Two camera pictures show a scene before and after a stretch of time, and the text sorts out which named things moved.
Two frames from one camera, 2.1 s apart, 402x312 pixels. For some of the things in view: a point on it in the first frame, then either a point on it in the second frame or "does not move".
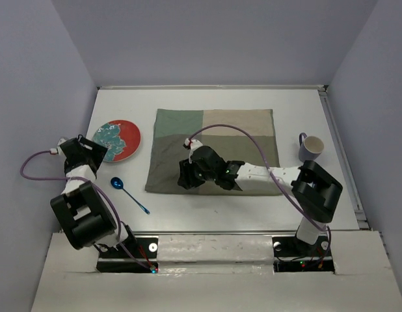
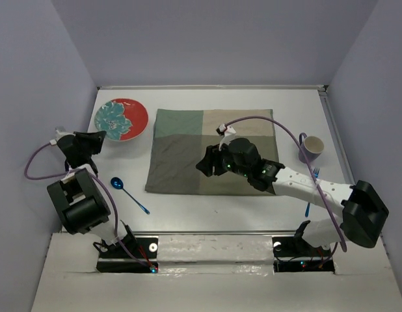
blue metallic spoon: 118,182 does not move
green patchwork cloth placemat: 173,126 does not move
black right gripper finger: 188,176 to 212,159
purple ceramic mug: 311,147 does not move
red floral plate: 121,138 to 121,119
